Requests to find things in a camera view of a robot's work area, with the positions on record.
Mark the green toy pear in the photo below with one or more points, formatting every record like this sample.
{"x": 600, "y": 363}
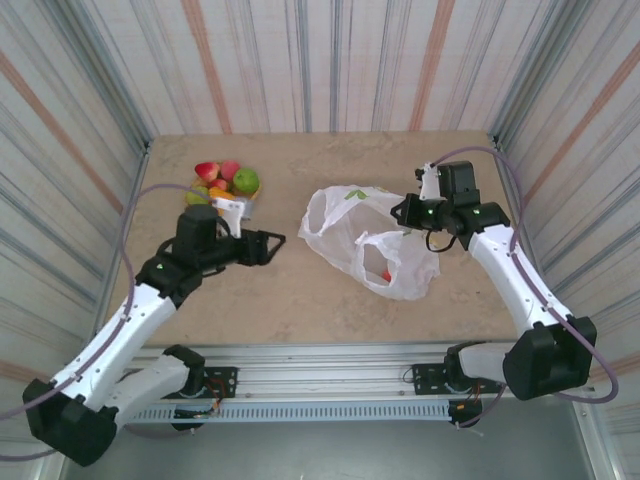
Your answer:
{"x": 196, "y": 196}

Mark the orange-red round toy fruit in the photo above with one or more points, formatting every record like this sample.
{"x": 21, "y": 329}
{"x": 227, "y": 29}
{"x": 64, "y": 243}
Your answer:
{"x": 386, "y": 275}

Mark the yellow toy pear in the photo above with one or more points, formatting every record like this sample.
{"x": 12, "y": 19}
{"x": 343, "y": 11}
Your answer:
{"x": 220, "y": 193}

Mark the white plastic bag lemon print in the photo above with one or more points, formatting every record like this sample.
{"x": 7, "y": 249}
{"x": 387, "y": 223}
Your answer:
{"x": 340, "y": 240}

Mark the green toy apple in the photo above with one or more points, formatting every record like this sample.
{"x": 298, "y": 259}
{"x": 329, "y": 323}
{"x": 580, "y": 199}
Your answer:
{"x": 246, "y": 181}

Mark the small toy peach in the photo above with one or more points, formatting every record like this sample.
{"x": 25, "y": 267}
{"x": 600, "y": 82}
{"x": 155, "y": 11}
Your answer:
{"x": 219, "y": 184}

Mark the red strawberry-like fruit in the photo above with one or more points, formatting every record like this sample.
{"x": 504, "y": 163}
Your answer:
{"x": 206, "y": 171}

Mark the pink toy fruit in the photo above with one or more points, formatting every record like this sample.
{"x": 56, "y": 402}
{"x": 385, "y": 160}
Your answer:
{"x": 230, "y": 170}

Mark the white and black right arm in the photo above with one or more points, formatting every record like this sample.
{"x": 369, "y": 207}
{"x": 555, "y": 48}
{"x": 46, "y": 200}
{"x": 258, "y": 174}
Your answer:
{"x": 520, "y": 280}

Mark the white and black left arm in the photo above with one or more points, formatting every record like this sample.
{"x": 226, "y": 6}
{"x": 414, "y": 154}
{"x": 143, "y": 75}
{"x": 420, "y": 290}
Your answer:
{"x": 115, "y": 340}

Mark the wooden fruit tray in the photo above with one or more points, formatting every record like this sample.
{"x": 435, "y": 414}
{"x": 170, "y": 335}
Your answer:
{"x": 255, "y": 192}

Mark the black base electronics module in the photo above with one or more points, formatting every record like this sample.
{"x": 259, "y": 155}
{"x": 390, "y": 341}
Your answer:
{"x": 462, "y": 410}
{"x": 192, "y": 414}

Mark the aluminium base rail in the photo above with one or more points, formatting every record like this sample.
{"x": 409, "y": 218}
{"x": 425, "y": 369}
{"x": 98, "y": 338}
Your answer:
{"x": 320, "y": 370}

